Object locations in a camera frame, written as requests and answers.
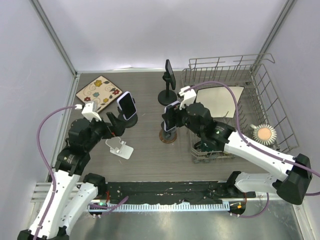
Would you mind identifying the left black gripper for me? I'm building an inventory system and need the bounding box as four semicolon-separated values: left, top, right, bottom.
85;111;128;151

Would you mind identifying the purple-cased phone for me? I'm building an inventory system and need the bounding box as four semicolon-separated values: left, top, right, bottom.
116;91;137;121
164;105;176;132

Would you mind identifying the wooden-base grey phone stand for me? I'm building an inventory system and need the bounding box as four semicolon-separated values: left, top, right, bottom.
159;127;178;144

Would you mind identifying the white folding phone stand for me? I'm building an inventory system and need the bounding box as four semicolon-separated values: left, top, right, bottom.
105;136;134;160

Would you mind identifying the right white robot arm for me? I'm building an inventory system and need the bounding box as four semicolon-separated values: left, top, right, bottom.
162;101;313;205

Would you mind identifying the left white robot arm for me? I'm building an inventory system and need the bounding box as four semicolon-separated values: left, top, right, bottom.
17;112;126;240

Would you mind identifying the black round-base left stand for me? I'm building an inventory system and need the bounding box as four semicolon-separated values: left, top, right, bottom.
117;107;138;128

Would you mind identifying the tall black phone stand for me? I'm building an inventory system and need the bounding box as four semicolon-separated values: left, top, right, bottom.
157;72;177;106

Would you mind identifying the black phone on tall stand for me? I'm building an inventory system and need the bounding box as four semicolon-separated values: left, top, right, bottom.
165;59;176;90

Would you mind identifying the floral square trivet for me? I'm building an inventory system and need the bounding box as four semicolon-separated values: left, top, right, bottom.
75;75;123;113

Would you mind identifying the dark green mug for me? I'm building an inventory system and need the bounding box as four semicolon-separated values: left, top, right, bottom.
193;140;208;152

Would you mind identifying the white square plate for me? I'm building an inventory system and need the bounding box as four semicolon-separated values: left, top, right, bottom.
195;86;236;118

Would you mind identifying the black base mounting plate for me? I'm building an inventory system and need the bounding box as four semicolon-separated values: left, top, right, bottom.
104;181;244;205

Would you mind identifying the ribbed cup with peach inside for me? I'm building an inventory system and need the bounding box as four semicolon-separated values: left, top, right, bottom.
250;124;277;146

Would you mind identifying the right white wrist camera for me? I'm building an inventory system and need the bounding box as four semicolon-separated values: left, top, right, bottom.
177;86;197;110

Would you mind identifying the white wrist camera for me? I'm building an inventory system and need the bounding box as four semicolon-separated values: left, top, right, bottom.
74;101;102;122
177;86;197;110

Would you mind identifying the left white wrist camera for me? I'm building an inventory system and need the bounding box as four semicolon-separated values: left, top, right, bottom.
74;101;102;122

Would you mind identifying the grey wire dish rack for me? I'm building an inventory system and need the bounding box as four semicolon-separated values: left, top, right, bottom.
181;53;300;165

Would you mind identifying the white slotted cable duct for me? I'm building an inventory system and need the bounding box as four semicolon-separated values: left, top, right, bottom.
87;202;230;213

